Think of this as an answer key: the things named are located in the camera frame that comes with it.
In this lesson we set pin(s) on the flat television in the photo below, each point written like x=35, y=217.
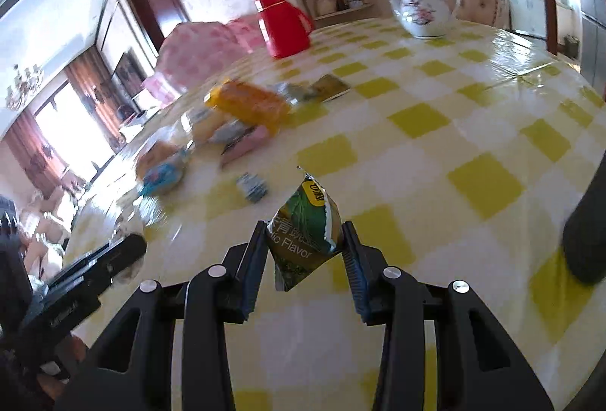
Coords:
x=131, y=72

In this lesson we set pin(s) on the pink checked cloth cover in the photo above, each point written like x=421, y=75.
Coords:
x=199, y=46

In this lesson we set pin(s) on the beige carved sofa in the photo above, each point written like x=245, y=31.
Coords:
x=47, y=221

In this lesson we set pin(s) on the pale bun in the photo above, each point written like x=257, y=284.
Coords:
x=208, y=122

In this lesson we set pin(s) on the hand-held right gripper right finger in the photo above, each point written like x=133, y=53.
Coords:
x=355, y=281

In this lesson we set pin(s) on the round bread clear packet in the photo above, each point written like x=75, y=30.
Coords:
x=156, y=155

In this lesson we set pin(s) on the yellow checked tablecloth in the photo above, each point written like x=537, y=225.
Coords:
x=426, y=79

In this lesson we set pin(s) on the brown window curtain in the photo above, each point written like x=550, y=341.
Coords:
x=92, y=93

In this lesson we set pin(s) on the blue cartoon snack packet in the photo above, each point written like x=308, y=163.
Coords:
x=163, y=180

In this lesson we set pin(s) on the red thermos jug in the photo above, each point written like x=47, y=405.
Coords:
x=284, y=27

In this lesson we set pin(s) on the small blue white candy packet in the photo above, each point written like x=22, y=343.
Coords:
x=253, y=187

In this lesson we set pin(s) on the dark green yellow packet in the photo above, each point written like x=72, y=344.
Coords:
x=331, y=86

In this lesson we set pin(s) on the large orange snack packet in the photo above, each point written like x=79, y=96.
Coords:
x=251, y=103

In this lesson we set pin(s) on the white floral teapot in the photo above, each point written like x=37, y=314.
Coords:
x=423, y=13

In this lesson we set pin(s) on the green snack packet yellow label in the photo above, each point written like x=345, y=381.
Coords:
x=298, y=245

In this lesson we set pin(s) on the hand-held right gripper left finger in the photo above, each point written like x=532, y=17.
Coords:
x=251, y=271

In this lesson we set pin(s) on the pink wafer packet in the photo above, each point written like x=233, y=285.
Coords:
x=244, y=145

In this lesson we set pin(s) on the crystal chandelier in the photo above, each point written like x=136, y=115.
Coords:
x=23, y=86

